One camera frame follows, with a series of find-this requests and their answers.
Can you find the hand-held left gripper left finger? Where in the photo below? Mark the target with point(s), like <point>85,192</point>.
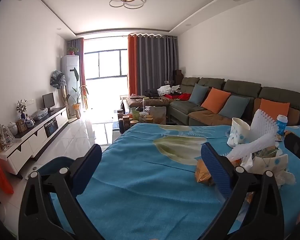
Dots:
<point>90,165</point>

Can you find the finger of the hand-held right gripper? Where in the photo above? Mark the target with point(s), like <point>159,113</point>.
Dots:
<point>296,145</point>

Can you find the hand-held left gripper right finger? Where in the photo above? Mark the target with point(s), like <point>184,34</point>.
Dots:
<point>215,170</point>

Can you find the gold foil wrapper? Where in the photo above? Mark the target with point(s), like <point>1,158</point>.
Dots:
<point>202,173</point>

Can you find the clear printed plastic wrapper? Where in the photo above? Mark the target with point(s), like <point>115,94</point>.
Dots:
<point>267,152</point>

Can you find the white foam fruit net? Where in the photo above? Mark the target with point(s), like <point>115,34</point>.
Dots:
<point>261,130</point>

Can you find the white tissue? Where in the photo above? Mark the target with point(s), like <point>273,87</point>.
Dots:
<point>286,177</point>

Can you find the blue cup white lid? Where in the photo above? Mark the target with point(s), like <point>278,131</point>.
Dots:
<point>281,126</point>

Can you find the white patterned bag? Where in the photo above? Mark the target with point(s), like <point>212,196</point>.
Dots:
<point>267,163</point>

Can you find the orange cushion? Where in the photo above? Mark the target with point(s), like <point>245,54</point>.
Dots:
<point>216,100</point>
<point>275,107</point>

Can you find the floral paper cup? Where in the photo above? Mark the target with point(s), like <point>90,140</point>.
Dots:
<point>237,132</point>

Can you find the brown sofa throw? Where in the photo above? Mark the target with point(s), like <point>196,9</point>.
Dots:
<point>207,117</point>

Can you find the printed blue blanket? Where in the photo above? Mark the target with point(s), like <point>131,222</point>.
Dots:
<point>145,180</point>

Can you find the white TV cabinet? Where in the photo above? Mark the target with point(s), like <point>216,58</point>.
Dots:
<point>37,140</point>

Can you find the group of jars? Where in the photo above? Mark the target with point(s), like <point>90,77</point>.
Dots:
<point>130,120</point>

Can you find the tall leafy plant yellow pot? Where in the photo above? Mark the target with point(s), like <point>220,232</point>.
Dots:
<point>77,105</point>

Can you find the blue-grey cushion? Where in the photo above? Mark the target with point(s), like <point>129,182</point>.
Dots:
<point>198,93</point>
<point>233,107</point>

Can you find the clear plastic bag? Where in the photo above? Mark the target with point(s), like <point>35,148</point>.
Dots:
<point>40,113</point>

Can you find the blue white porcelain jar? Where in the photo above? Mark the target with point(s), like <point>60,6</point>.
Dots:
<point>30,123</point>

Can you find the grey sectional sofa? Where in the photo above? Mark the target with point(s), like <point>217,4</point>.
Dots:
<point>242,86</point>

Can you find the black monitor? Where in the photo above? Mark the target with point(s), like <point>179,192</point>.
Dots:
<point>48,101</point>

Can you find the coffee table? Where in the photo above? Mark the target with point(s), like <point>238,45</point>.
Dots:
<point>160,116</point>

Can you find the red clothes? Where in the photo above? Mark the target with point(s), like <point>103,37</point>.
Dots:
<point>181,97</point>

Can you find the white ceramic jar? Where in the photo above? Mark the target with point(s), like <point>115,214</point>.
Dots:
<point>12,128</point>

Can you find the blue vase with twigs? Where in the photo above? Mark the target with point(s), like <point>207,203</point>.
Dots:
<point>22,110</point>

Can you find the glass ship ornament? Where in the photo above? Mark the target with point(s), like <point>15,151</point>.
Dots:
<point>6,138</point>

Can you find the brown ottoman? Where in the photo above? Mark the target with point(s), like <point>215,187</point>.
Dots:
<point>152,102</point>

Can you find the orange plastic bag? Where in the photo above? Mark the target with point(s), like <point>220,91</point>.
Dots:
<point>0,175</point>

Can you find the fan with patterned cover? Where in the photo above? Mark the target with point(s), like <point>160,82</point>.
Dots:
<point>57,78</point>

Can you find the white standing air conditioner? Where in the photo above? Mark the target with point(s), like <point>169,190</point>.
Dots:
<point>69,75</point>

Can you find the white clothes pile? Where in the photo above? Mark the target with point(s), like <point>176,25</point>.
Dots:
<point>167,90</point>

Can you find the grey and orange curtain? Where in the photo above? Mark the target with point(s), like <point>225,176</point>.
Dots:
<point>81,70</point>

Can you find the brown wooden cabinet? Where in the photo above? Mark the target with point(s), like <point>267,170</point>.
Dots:
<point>177,76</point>

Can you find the window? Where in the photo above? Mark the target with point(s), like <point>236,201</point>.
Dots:
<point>106,63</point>

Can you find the small potted plant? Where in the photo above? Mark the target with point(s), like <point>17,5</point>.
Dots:
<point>72,50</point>

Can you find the wooden picture frame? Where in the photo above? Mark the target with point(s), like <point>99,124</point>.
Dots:
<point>21,125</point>

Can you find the white wall socket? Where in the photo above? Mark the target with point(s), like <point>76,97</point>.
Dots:
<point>31,102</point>

